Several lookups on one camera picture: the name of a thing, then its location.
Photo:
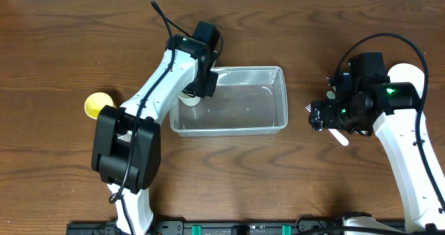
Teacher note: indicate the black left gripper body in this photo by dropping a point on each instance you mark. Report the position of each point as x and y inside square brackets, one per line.
[203, 87]

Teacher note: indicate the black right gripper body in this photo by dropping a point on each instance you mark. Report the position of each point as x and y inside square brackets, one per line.
[318, 114]

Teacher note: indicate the white cup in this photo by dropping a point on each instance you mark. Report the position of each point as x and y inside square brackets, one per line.
[189, 100]

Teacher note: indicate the white bowl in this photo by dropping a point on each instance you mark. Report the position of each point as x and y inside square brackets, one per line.
[405, 72]

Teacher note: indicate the yellow cup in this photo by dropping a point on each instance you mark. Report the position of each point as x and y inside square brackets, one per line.
[95, 103]

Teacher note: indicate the mint green plastic spoon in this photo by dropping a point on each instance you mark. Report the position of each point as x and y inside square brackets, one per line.
[330, 95]

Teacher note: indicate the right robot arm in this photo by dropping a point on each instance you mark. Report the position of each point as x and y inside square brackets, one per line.
[393, 112]

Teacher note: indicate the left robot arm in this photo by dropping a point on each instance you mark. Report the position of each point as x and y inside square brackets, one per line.
[127, 144]

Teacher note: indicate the clear plastic container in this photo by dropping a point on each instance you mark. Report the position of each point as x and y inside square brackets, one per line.
[247, 101]

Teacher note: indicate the pink plastic fork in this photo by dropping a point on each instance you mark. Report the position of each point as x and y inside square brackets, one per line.
[339, 137]

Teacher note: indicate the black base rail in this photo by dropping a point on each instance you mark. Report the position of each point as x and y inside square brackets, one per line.
[216, 228]

